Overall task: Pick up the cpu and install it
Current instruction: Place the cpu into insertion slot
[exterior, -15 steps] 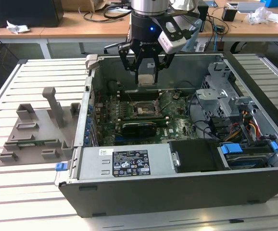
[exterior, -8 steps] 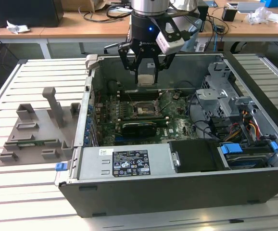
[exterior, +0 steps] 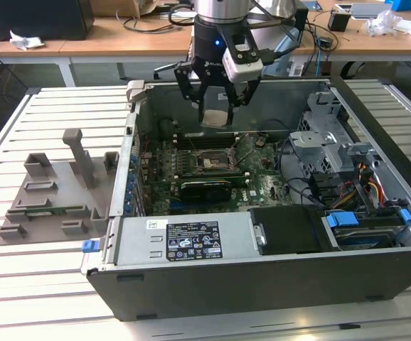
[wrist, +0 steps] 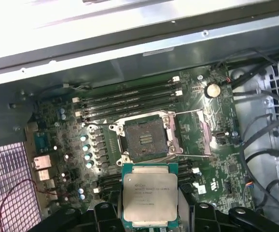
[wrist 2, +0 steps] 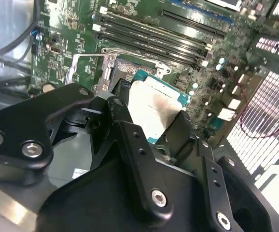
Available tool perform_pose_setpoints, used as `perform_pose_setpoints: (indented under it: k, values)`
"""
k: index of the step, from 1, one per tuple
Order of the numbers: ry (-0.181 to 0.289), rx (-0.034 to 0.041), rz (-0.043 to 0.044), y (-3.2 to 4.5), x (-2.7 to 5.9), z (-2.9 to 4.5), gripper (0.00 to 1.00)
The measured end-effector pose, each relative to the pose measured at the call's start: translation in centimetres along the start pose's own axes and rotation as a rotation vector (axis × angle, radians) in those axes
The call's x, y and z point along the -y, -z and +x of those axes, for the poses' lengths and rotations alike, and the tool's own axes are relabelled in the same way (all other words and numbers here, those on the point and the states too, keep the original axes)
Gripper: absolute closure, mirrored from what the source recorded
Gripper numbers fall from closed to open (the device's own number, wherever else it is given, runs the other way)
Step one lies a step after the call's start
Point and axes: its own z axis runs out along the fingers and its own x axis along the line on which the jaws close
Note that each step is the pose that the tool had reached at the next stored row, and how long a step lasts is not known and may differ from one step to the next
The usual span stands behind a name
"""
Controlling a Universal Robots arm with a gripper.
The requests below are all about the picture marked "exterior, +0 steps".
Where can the black speaker box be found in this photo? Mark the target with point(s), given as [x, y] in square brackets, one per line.
[301, 32]

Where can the black graphics card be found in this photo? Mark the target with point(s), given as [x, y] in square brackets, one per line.
[205, 192]

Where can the wooden desk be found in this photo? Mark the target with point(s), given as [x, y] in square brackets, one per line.
[88, 46]

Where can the silver CPU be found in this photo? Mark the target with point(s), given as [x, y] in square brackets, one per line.
[215, 119]

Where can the hard disk in blue carrier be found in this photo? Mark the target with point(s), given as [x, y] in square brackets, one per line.
[342, 219]

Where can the black open PC case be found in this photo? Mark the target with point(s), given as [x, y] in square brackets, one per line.
[244, 291]

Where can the small black open box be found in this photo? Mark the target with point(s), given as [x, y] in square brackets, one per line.
[338, 21]

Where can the green RAM stick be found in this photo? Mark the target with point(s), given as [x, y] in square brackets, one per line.
[58, 211]

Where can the white power adapter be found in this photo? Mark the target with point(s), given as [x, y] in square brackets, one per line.
[297, 69]

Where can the large black box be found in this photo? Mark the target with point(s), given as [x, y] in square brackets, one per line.
[31, 17]

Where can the crumpled white paper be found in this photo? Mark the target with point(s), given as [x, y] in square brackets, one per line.
[27, 42]

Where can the blue expansion slot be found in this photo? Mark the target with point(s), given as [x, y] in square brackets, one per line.
[180, 206]

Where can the CPU socket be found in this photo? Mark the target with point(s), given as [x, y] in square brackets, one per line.
[212, 163]

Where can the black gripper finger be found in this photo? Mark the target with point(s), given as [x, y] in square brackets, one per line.
[246, 94]
[189, 83]

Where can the silver metal drive cage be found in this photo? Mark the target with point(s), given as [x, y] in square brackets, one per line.
[315, 142]

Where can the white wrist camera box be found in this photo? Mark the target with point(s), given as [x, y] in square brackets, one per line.
[244, 71]

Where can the round coin cell battery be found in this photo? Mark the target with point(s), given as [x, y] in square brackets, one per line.
[261, 142]

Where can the blue plastic clip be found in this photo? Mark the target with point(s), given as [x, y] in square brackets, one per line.
[406, 215]

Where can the blue cardboard box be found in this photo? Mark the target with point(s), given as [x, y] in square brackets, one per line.
[404, 4]

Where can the black RAM slot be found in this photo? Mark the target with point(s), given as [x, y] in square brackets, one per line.
[198, 144]
[198, 136]

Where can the blue booklet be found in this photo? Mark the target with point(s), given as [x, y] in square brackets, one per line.
[313, 4]

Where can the silver power supply unit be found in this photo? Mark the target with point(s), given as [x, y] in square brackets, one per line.
[138, 234]

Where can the crumpled clear plastic bag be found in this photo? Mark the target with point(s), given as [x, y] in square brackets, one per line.
[383, 21]

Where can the grey parts rack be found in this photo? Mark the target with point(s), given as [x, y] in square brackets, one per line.
[70, 199]

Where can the black fan shroud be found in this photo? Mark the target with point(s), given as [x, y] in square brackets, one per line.
[287, 231]

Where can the small black adapter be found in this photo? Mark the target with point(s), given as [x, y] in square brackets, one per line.
[325, 42]

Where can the green motherboard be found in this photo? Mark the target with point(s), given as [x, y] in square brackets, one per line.
[262, 184]

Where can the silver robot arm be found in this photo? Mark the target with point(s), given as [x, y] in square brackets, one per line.
[223, 9]

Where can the blue case latch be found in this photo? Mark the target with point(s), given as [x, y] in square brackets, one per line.
[91, 247]

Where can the black round board component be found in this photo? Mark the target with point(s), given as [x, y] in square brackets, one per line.
[167, 128]

